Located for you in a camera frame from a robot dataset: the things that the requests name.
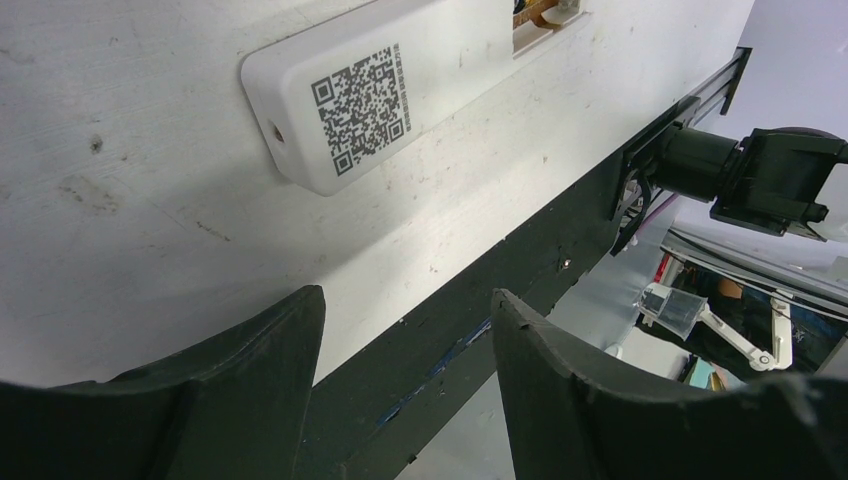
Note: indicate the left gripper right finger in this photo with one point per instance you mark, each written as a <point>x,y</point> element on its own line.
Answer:
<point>575,412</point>

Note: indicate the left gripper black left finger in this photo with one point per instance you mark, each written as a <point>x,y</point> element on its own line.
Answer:
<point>232,406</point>

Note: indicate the white remote control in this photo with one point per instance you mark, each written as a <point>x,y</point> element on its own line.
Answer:
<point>339,98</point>

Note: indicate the gold AAA battery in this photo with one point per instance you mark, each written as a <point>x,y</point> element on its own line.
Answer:
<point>532,11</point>

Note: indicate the white articulated lamp stand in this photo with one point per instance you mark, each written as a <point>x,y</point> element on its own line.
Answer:
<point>744,336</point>

